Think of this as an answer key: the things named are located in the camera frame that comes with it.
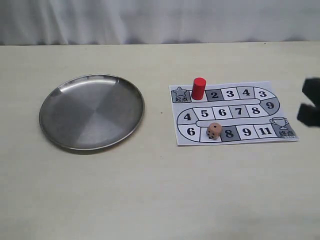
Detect round stainless steel plate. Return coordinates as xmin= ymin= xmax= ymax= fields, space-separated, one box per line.
xmin=38 ymin=74 xmax=145 ymax=152

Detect white backdrop curtain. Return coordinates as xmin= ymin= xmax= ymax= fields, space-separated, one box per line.
xmin=0 ymin=0 xmax=320 ymax=45

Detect printed paper game board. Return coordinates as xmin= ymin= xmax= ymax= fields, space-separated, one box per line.
xmin=169 ymin=81 xmax=299 ymax=146

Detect red cylinder game piece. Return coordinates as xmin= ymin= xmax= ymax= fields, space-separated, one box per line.
xmin=191 ymin=77 xmax=207 ymax=101

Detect wooden die with black pips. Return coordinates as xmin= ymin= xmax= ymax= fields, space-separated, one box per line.
xmin=206 ymin=122 xmax=223 ymax=140

